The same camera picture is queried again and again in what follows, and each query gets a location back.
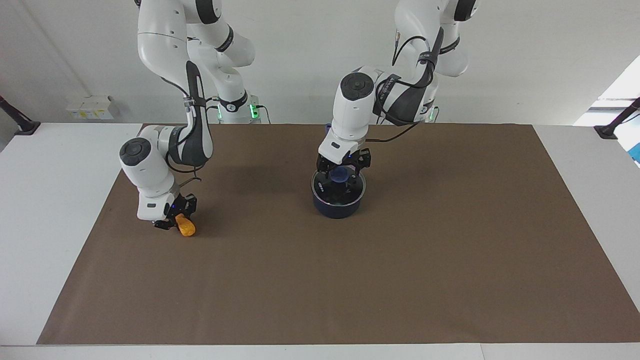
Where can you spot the orange toy corn cob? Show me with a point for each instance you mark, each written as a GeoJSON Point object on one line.
{"type": "Point", "coordinates": [186, 227]}

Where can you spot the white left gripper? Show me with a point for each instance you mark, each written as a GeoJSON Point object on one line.
{"type": "Point", "coordinates": [337, 147]}

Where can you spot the brown table mat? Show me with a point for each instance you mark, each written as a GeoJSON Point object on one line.
{"type": "Point", "coordinates": [350, 275]}

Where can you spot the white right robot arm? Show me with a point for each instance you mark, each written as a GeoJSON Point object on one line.
{"type": "Point", "coordinates": [150, 165]}

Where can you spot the glass lid with blue knob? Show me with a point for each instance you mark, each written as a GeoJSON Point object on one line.
{"type": "Point", "coordinates": [325, 190]}

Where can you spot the black stand foot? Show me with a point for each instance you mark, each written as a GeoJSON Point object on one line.
{"type": "Point", "coordinates": [607, 131]}
{"type": "Point", "coordinates": [25, 127]}

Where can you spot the blue and white object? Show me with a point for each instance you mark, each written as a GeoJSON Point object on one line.
{"type": "Point", "coordinates": [634, 145]}

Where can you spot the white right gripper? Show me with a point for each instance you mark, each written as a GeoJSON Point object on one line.
{"type": "Point", "coordinates": [152, 207]}

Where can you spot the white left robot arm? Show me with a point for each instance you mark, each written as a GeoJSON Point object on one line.
{"type": "Point", "coordinates": [357, 107]}

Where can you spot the white wall socket box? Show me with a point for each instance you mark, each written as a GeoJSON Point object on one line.
{"type": "Point", "coordinates": [90, 107]}

